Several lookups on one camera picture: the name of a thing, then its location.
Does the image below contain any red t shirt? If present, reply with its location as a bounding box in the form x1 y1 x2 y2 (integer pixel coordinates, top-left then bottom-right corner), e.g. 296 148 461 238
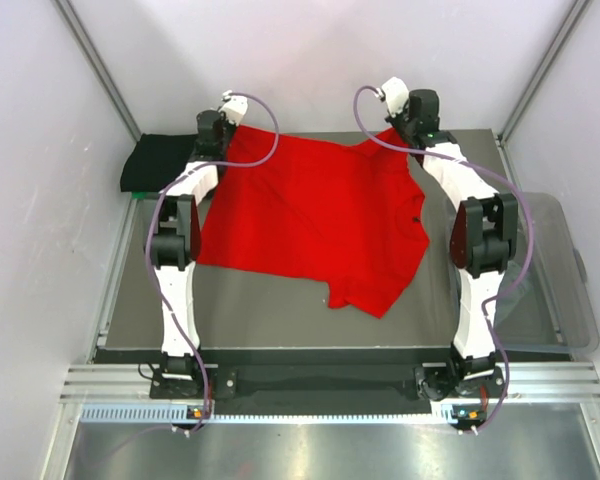
198 126 429 318

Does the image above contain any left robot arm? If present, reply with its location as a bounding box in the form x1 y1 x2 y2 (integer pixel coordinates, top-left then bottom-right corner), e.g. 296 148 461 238
144 109 235 400

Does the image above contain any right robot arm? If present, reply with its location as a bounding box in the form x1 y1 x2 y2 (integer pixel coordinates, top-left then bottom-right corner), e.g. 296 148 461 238
380 78 518 400

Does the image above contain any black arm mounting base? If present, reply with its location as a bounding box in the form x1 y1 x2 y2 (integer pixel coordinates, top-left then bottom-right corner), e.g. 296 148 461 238
147 348 505 417

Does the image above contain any folded black t shirt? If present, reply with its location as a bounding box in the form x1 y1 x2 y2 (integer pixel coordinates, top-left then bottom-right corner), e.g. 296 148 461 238
119 134 197 193

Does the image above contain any grey t shirt in bin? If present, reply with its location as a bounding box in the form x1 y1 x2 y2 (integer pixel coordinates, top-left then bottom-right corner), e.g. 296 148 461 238
448 226 533 329

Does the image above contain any clear plastic bin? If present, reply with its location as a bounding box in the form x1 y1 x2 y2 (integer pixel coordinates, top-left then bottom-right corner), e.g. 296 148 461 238
494 192 599 354

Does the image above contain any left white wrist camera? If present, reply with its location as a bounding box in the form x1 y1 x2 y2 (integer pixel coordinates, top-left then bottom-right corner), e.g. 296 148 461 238
218 90 249 126

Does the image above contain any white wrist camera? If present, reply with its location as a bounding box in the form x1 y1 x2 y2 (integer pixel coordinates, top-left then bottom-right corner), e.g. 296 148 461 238
375 77 409 118
218 90 249 126

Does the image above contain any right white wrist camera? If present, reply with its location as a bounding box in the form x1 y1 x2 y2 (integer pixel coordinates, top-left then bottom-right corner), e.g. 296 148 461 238
375 77 409 118

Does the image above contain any left corner aluminium post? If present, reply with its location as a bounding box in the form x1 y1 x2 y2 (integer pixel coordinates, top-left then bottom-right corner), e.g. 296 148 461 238
51 0 142 141

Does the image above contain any corner aluminium post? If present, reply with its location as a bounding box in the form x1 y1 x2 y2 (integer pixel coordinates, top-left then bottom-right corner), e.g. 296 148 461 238
496 0 593 147
51 0 142 141

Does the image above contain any right corner aluminium post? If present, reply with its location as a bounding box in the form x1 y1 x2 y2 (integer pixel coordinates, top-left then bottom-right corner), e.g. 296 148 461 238
496 0 593 147

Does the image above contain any grey slotted cable duct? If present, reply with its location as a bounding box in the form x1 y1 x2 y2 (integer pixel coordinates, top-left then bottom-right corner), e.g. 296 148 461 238
79 403 464 426

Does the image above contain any aluminium frame rail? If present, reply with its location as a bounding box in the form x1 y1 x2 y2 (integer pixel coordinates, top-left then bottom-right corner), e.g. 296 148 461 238
60 362 600 404

